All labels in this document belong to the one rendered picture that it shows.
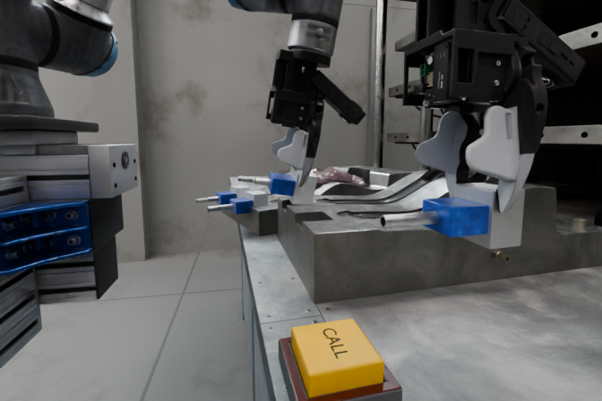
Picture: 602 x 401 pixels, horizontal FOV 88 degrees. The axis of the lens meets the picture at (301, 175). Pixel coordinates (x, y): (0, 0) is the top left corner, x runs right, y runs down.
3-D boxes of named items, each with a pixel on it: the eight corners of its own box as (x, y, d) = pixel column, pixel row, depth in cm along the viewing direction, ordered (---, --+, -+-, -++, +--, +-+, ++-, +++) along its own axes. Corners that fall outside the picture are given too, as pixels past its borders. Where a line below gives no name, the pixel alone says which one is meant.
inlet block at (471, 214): (396, 260, 26) (399, 197, 26) (369, 241, 31) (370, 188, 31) (520, 246, 30) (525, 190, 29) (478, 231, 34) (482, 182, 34)
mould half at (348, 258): (313, 304, 39) (314, 197, 37) (278, 239, 64) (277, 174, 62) (609, 265, 51) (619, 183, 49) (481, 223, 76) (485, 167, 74)
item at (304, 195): (236, 198, 51) (241, 166, 50) (235, 189, 56) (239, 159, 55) (311, 206, 55) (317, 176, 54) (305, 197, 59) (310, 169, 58)
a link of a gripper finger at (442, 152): (400, 191, 35) (416, 108, 32) (446, 189, 37) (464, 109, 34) (417, 202, 32) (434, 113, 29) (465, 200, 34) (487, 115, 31)
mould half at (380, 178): (258, 236, 66) (258, 184, 65) (221, 212, 88) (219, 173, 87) (417, 209, 92) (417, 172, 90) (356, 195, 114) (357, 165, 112)
